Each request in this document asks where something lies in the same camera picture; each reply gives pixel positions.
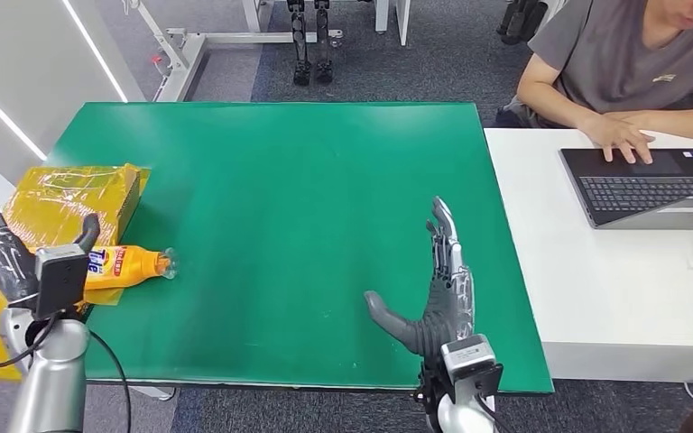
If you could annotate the white wall light strip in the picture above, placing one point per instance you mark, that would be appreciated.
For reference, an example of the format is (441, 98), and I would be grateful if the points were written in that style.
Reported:
(6, 116)
(95, 51)

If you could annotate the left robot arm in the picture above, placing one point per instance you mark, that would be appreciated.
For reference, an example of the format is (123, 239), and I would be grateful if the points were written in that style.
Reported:
(53, 382)

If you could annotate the hanging humanoid robot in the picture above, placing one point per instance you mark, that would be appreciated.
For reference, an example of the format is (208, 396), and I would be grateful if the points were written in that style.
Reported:
(301, 42)

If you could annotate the white metal hoist frame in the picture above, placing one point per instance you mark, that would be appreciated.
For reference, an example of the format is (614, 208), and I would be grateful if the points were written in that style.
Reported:
(185, 48)

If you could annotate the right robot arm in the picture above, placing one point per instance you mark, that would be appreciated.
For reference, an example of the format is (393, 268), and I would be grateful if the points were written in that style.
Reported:
(460, 418)

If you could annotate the person's right hand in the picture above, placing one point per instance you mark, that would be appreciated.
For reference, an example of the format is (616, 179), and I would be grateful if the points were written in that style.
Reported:
(618, 134)

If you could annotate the white table legs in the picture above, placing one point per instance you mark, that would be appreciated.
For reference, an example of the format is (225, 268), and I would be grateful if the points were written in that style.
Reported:
(403, 21)

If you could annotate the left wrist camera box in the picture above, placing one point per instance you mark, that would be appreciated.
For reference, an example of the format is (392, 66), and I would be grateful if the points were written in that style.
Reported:
(59, 281)

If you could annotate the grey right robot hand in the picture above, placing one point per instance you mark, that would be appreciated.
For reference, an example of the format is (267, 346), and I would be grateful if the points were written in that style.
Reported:
(445, 311)

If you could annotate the yellow wrapped box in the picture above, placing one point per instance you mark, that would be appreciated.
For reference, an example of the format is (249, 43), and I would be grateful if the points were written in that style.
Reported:
(65, 203)

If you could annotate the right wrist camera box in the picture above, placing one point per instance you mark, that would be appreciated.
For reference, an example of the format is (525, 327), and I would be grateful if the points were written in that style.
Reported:
(469, 361)

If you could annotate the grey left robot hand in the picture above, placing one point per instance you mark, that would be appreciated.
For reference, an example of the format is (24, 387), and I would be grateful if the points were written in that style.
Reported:
(6, 263)

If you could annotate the person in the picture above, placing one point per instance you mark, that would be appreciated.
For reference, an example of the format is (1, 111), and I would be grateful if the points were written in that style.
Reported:
(615, 54)

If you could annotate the orange detergent bottle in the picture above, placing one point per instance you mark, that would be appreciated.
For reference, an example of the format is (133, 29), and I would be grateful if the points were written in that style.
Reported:
(125, 268)

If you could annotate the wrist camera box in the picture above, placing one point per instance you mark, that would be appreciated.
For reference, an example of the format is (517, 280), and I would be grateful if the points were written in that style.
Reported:
(469, 361)
(59, 281)

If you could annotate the white desk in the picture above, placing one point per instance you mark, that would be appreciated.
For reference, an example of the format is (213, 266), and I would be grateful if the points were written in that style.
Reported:
(609, 287)

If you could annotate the green table mat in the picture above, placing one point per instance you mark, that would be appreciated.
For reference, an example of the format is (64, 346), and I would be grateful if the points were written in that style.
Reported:
(298, 227)

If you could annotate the black chair base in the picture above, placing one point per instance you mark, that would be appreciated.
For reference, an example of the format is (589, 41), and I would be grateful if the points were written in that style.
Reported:
(520, 21)

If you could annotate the dark grey laptop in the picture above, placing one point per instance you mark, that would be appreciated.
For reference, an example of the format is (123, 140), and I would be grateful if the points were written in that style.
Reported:
(639, 191)

